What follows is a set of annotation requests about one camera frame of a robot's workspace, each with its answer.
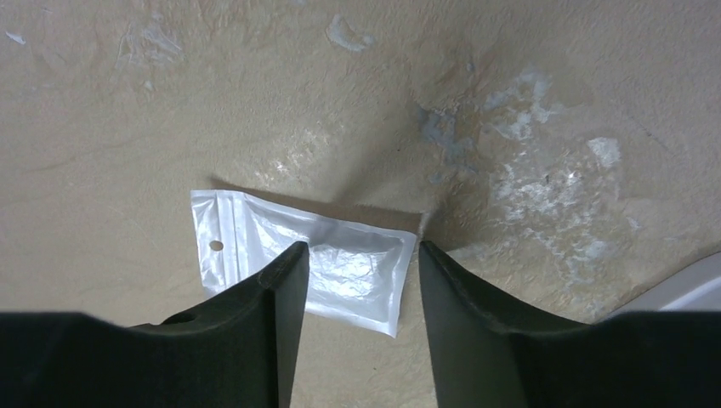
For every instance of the white paper tag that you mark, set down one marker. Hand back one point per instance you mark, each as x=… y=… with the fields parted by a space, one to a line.
x=356 y=271

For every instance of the white tub lid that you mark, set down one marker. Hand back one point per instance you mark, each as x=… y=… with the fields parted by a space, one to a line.
x=694 y=288

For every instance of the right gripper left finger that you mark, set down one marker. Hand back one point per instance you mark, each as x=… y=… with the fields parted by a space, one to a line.
x=236 y=349

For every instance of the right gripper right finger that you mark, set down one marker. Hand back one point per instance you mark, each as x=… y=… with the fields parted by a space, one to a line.
x=491 y=349

